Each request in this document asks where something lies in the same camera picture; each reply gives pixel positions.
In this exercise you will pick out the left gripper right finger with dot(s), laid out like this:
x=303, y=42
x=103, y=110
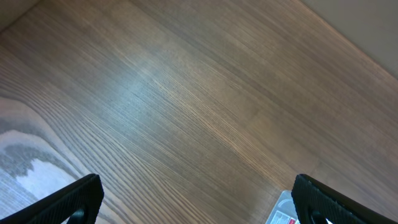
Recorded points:
x=337, y=207

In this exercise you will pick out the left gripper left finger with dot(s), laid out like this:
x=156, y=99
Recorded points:
x=78, y=202

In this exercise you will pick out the clear plastic container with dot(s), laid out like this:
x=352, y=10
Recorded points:
x=294, y=207

